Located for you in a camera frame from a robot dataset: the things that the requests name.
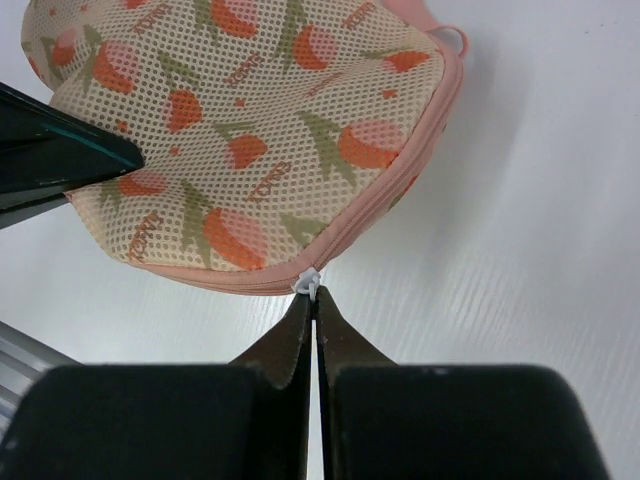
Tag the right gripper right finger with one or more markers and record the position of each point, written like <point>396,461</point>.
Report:
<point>384,420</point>

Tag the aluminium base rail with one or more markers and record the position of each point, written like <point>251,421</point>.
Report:
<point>23,360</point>

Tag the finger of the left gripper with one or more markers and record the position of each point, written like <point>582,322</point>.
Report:
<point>46,153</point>

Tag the white zipper pull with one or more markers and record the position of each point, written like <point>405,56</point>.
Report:
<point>308,283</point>

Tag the floral mesh laundry bag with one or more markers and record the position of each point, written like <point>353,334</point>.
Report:
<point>274,133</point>

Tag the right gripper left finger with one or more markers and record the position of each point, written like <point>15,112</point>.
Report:
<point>247,419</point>

